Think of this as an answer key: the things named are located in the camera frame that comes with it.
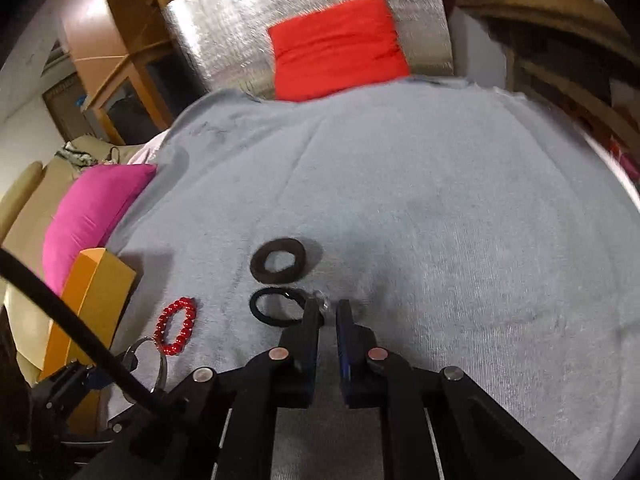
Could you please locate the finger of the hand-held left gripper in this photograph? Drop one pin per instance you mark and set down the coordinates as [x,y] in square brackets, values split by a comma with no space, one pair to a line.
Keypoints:
[97,379]

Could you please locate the dark wicker panel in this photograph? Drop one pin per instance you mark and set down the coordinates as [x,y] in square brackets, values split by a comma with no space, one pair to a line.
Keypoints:
[65,105]

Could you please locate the beige sofa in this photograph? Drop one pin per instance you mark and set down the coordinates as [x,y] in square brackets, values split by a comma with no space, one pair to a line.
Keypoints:
[30,220]

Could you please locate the zebra patterned cloth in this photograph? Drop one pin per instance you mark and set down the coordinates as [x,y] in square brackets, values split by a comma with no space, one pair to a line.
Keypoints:
[75,155]

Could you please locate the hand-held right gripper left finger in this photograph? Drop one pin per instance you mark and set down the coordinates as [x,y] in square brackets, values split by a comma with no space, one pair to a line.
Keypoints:
[310,325]

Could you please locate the red pillow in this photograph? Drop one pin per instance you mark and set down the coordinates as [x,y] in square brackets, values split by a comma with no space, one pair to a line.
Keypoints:
[340,45]

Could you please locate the orange cardboard box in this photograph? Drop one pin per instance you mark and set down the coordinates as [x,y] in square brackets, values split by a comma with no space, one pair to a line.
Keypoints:
[85,300]

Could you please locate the grey blanket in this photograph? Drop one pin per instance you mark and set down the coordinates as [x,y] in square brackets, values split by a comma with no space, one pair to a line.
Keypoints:
[425,185]

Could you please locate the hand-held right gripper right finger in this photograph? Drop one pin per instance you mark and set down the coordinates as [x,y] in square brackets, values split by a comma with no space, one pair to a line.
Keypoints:
[345,340]

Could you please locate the wooden shelf rack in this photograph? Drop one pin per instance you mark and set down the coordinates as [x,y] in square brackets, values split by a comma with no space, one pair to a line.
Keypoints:
[550,15]

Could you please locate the pink pillow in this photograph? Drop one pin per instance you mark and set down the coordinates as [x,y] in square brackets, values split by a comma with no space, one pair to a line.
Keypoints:
[90,210]

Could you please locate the wooden cabinet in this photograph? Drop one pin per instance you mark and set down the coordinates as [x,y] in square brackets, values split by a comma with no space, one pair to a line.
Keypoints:
[95,25]

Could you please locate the brown hair scrunchie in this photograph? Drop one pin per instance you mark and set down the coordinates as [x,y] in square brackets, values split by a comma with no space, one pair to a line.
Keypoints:
[257,265]

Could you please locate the silver foil mat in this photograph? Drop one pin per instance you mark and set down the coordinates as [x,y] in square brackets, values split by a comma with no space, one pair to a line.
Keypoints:
[225,20]

